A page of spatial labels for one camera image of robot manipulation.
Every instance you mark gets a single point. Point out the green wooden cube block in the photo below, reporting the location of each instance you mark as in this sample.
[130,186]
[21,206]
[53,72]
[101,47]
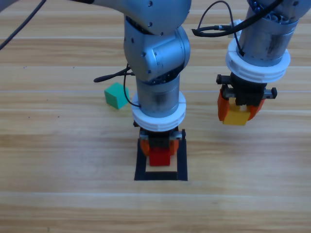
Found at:
[116,97]

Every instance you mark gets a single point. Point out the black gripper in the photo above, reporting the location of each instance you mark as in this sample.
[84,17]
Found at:
[159,139]
[247,92]

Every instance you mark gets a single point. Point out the yellow wooden cube block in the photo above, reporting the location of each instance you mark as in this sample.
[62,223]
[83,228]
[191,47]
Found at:
[234,119]

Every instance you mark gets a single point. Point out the black tape square outline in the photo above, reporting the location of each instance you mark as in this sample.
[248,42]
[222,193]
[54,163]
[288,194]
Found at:
[160,176]

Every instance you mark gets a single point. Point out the red wooden cube block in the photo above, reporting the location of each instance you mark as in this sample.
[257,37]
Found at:
[159,157]

